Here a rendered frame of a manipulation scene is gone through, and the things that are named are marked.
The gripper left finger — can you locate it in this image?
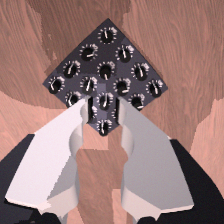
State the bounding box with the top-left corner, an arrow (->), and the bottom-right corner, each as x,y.
0,96 -> 93,224

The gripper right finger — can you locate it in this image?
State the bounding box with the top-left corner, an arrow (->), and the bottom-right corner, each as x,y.
116,97 -> 224,224

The black knob box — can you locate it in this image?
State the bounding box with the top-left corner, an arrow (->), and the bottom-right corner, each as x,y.
42,18 -> 169,137

